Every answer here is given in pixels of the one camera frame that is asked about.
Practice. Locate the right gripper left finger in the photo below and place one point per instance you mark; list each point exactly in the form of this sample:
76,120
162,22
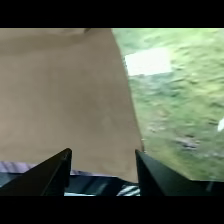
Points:
50,175

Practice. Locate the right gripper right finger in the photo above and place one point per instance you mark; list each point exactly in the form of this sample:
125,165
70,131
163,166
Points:
160,180

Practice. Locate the brown garment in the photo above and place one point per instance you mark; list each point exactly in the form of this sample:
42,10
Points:
66,100

